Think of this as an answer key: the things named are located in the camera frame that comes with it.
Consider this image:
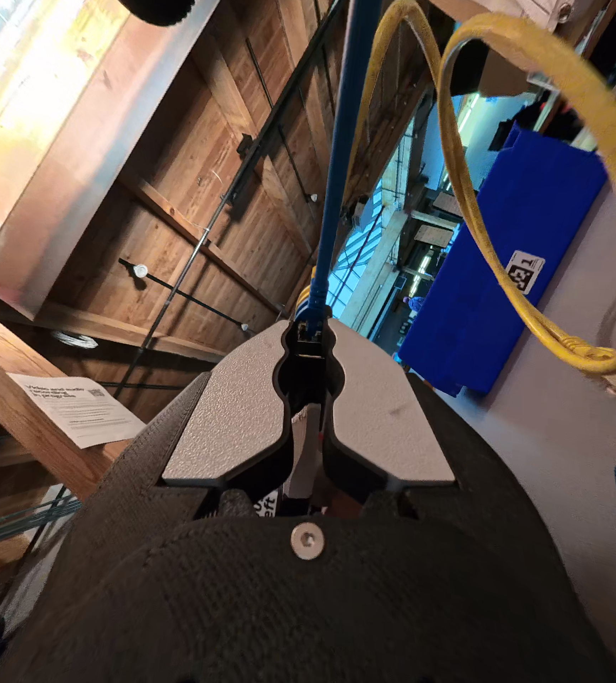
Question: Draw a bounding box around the blue plastic bin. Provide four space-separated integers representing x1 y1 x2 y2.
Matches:
397 120 607 397

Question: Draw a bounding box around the yellow network cable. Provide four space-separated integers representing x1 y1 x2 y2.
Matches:
297 0 616 383

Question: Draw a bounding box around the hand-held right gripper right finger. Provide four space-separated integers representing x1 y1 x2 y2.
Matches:
322 318 457 498

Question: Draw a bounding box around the grey desk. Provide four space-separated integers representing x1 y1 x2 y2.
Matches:
409 155 616 683

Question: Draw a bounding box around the printed paper notice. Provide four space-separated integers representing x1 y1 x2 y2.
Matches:
8 372 147 450

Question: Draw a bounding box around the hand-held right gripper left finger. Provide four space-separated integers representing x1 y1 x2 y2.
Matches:
161 318 295 497

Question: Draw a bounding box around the blue network cable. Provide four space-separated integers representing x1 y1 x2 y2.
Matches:
293 0 616 534

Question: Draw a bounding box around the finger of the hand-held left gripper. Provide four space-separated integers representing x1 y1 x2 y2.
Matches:
282 403 323 500

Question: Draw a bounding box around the black network splitter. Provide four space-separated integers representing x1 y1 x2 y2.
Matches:
285 320 335 406

